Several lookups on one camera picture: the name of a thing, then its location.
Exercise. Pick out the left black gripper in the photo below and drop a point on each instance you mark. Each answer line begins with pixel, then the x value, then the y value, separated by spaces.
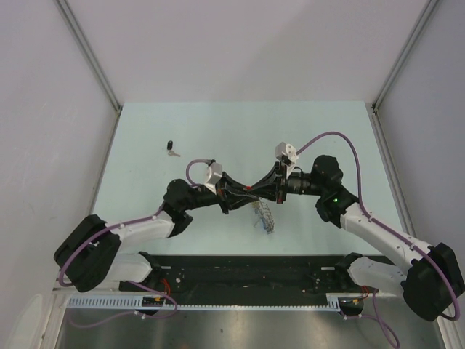
pixel 231 201

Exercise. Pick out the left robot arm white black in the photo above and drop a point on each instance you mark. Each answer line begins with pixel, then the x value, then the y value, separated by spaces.
pixel 94 253

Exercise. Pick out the left aluminium corner post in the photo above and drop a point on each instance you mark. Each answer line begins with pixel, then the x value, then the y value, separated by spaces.
pixel 82 42

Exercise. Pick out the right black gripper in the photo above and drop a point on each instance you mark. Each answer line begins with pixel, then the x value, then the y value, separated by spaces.
pixel 279 171

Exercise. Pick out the aluminium corner post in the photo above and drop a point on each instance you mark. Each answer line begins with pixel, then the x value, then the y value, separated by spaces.
pixel 415 34
pixel 82 42

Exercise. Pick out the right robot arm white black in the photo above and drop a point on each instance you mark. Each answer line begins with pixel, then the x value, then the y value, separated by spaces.
pixel 427 277

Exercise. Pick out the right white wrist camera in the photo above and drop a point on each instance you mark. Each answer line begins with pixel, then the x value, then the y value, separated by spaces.
pixel 286 154

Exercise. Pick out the white slotted cable duct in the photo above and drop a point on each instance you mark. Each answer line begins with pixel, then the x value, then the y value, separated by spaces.
pixel 321 302

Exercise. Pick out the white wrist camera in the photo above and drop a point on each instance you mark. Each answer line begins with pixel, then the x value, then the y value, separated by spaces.
pixel 213 176
pixel 286 154

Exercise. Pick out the key with black tag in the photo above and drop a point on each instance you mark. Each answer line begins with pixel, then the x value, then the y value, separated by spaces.
pixel 170 149

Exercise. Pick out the silver disc keyring with keys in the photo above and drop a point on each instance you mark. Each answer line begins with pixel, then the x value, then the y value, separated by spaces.
pixel 264 217

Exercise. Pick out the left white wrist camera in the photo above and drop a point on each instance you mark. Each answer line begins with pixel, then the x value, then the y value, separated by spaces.
pixel 213 176

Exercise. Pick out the right aluminium corner post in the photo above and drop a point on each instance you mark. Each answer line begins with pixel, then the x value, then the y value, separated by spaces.
pixel 415 34

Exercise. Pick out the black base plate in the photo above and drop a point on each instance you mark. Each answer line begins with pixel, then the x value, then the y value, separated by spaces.
pixel 317 274

